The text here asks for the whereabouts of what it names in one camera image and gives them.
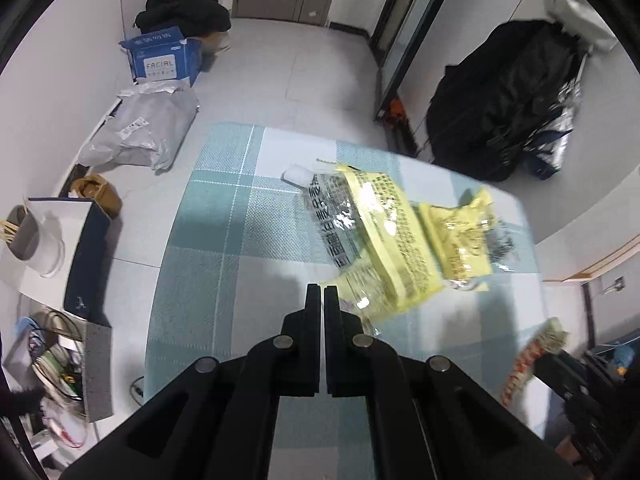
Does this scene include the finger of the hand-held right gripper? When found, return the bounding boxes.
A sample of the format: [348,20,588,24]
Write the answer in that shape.
[533,351,592,404]

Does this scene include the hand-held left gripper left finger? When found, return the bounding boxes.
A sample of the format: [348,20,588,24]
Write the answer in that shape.
[60,284,322,480]

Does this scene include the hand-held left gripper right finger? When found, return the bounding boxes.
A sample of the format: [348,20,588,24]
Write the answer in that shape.
[324,285,583,480]

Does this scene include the red patterned wrapper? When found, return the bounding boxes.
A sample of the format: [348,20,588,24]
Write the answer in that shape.
[500,317,571,407]

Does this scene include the large yellow printed packet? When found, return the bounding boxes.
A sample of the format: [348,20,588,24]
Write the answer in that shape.
[305,160,446,333]

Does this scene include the person's right hand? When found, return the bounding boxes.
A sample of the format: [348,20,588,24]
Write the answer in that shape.
[552,435,583,467]

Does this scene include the small crumpled yellow packet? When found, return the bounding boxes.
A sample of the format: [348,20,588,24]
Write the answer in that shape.
[417,187,516,292]

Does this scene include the clear plastic wrapper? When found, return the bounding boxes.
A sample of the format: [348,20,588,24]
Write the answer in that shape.
[282,164,316,186]

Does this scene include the grey felt storage bin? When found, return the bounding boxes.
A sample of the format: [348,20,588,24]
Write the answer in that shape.
[27,307,115,423]

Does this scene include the brown paper bag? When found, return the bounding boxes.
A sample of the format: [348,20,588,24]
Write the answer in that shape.
[70,174,122,218]

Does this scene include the grey plastic mail bag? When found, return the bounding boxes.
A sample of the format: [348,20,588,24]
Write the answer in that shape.
[79,82,200,173]

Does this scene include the large black bag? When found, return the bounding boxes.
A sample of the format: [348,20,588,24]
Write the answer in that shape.
[426,20,586,183]

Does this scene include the paper cup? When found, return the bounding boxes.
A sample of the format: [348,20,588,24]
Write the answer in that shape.
[6,205,65,277]

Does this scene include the brown cardboard box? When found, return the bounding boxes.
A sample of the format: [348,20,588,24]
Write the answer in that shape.
[200,30,232,61]

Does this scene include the blue cardboard box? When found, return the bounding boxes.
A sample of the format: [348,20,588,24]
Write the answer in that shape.
[119,26,203,88]

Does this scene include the wooden chopsticks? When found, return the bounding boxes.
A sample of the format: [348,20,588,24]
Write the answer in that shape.
[0,217,22,245]

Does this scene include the black clothes pile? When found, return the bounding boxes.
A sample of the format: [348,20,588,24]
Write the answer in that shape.
[134,0,232,36]

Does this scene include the black metal frame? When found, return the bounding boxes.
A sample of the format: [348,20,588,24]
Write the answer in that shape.
[372,0,451,156]

